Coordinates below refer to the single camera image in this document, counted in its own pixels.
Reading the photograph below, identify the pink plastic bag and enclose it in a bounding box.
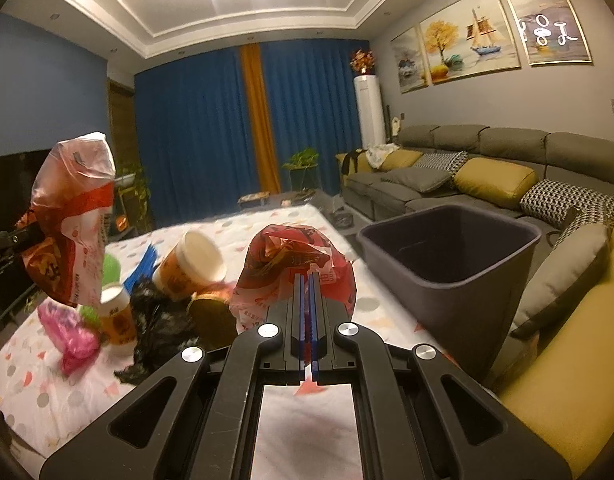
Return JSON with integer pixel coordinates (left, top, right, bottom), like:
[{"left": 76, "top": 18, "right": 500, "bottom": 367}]
[{"left": 38, "top": 298, "right": 100, "bottom": 376}]

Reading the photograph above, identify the large paper noodle bowl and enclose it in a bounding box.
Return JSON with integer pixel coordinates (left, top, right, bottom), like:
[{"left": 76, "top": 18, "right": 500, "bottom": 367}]
[{"left": 152, "top": 230, "right": 226, "bottom": 301}]

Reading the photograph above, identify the blue foam net sleeve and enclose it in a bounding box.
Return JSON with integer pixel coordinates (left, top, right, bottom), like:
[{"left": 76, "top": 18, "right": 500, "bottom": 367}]
[{"left": 124, "top": 244, "right": 157, "bottom": 294}]

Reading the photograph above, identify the green foam net sleeve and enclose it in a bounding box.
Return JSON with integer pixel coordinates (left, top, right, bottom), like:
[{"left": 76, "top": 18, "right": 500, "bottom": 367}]
[{"left": 78, "top": 254, "right": 121, "bottom": 327}]

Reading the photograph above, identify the red white plastic bag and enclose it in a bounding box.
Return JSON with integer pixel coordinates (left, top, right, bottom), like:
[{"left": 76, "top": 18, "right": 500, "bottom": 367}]
[{"left": 22, "top": 132, "right": 116, "bottom": 307}]

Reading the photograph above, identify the dark grey trash bin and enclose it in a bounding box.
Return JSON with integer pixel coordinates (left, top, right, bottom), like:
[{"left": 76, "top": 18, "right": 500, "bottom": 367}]
[{"left": 357, "top": 205, "right": 541, "bottom": 379}]

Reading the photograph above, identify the black plastic bag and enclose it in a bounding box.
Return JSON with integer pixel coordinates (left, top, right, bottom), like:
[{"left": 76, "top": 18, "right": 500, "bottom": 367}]
[{"left": 114, "top": 278, "right": 200, "bottom": 386}]

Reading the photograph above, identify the small orange paper cup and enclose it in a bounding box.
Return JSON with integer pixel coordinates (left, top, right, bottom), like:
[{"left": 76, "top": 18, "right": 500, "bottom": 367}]
[{"left": 98, "top": 283, "right": 136, "bottom": 346}]

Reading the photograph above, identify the grey sectional sofa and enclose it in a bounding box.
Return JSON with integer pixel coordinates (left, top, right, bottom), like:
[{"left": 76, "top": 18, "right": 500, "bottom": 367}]
[{"left": 338, "top": 125, "right": 614, "bottom": 479}]

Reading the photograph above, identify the patterned white tablecloth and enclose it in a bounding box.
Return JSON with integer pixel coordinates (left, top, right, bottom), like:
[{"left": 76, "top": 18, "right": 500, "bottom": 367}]
[{"left": 0, "top": 205, "right": 433, "bottom": 479}]

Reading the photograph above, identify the grey cushion near bin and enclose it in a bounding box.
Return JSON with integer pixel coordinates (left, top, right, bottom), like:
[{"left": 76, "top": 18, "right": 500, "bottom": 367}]
[{"left": 511, "top": 223, "right": 610, "bottom": 339}]

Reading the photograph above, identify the plant on tall stand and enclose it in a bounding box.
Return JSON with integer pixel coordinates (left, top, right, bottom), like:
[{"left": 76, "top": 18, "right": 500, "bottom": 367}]
[{"left": 117, "top": 162, "right": 152, "bottom": 234}]

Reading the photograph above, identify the yellow sofa cushion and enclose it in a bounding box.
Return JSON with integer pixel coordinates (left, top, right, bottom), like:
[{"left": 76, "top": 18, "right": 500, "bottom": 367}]
[{"left": 453, "top": 157, "right": 539, "bottom": 209}]

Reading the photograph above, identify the orange curtain strip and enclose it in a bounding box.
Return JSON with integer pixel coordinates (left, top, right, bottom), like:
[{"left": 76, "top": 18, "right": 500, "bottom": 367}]
[{"left": 240, "top": 44, "right": 281, "bottom": 194}]

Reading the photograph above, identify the far yellow cushion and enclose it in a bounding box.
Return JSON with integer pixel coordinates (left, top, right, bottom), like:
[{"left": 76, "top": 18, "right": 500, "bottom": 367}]
[{"left": 380, "top": 148, "right": 424, "bottom": 172}]

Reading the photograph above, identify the black white patterned cushion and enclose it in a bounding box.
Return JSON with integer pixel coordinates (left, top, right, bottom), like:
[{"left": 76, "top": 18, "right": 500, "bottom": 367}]
[{"left": 520, "top": 179, "right": 614, "bottom": 229}]

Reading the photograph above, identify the potted green plant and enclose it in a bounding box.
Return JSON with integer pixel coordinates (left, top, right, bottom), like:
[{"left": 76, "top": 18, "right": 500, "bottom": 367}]
[{"left": 283, "top": 148, "right": 320, "bottom": 192}]

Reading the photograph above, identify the white standing air conditioner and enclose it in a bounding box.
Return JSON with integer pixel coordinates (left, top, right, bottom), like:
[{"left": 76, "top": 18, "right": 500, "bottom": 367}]
[{"left": 354, "top": 75, "right": 386, "bottom": 148}]

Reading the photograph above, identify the black television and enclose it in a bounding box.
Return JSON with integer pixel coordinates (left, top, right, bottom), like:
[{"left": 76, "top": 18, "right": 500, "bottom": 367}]
[{"left": 0, "top": 148, "right": 51, "bottom": 231}]

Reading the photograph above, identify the blue curtain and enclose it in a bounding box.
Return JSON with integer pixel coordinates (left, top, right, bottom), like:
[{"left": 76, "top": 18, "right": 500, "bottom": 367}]
[{"left": 134, "top": 39, "right": 369, "bottom": 226}]

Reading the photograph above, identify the left landscape painting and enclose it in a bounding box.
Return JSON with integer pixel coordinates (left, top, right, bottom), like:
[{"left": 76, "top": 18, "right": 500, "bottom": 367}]
[{"left": 390, "top": 26, "right": 428, "bottom": 94}]

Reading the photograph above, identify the landscape painting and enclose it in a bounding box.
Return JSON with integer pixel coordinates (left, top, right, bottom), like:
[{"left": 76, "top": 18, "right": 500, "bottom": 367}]
[
  {"left": 508, "top": 0, "right": 593, "bottom": 66},
  {"left": 390, "top": 26, "right": 428, "bottom": 94}
]

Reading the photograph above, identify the red flower decoration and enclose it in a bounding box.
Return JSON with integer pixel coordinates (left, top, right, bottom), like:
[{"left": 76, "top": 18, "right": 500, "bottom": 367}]
[{"left": 350, "top": 49, "right": 375, "bottom": 76}]

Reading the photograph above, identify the sailboat tree painting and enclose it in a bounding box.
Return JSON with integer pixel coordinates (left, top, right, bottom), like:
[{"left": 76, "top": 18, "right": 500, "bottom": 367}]
[{"left": 420, "top": 0, "right": 520, "bottom": 84}]

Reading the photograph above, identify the right landscape painting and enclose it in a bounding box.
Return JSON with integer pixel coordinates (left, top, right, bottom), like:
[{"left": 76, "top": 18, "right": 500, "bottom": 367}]
[{"left": 508, "top": 0, "right": 593, "bottom": 66}]

